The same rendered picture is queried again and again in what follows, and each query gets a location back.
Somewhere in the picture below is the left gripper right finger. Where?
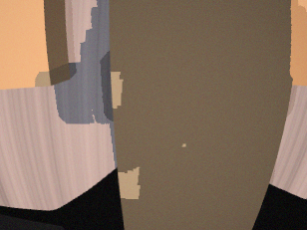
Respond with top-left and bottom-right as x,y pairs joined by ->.
252,183 -> 307,230

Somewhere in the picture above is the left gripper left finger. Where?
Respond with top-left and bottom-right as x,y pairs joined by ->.
0,168 -> 125,230

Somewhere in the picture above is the light orange rectangular block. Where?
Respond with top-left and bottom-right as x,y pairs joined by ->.
0,0 -> 71,90
292,0 -> 307,86

